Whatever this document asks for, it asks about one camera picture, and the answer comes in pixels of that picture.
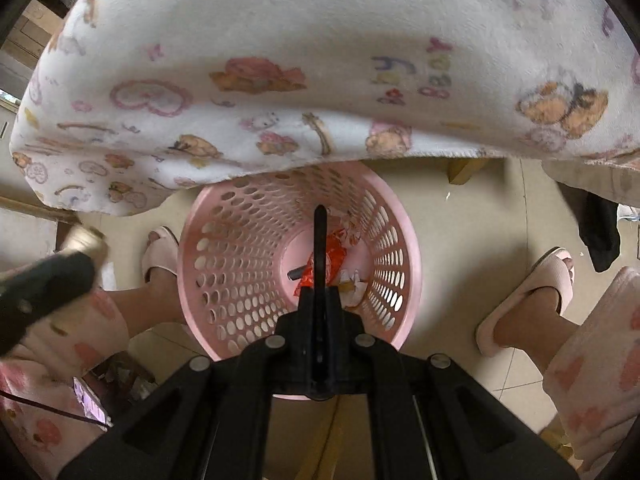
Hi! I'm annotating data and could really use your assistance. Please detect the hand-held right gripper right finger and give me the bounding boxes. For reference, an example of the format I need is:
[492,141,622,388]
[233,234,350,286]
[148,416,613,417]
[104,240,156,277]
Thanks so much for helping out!
[326,287,582,480]

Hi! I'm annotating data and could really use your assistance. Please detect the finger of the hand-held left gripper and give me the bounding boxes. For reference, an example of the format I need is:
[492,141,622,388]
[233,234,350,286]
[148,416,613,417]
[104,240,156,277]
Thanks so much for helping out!
[0,250,99,357]

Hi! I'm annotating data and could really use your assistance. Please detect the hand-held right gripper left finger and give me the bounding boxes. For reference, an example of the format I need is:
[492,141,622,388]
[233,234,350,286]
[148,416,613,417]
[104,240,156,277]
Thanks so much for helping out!
[57,286,319,480]

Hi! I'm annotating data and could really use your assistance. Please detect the white tissue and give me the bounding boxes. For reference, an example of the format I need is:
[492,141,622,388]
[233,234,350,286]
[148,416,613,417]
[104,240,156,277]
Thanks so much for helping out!
[340,270,372,309]

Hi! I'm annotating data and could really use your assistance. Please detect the red white plastic package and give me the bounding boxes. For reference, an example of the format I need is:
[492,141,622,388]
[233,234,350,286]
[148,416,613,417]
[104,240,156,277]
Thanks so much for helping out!
[294,227,362,302]

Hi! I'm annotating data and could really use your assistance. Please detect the pink mesh waste basket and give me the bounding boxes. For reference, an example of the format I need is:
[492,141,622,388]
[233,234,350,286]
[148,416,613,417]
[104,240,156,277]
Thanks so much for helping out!
[177,162,424,402]

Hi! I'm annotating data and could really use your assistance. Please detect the person's left leg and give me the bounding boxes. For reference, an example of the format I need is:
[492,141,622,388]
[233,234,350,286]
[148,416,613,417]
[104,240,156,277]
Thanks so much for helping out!
[0,280,192,462]

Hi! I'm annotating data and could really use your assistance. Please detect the person's leg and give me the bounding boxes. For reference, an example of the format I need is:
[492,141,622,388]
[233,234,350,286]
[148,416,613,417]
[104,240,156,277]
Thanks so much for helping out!
[0,280,192,462]
[492,267,640,467]

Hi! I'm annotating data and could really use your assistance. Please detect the pink slipper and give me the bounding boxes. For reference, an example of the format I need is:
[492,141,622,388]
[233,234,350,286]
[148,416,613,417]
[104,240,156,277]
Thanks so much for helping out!
[142,226,180,284]
[475,247,576,359]

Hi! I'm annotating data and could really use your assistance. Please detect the wooden chair leg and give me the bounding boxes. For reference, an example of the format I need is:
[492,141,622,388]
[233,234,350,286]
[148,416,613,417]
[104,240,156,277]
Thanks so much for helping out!
[446,157,489,187]

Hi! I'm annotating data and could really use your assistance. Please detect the person's right leg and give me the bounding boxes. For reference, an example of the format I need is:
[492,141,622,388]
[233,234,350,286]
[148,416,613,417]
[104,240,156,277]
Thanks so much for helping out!
[492,267,640,467]

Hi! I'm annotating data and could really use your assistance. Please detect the black cloth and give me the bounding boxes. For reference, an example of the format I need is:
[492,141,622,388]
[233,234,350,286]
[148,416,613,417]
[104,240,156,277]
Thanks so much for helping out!
[579,192,622,274]

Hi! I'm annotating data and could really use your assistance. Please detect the bear printed blanket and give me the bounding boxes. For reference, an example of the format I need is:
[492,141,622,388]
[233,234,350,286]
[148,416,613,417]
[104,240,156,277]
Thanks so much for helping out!
[10,0,640,219]

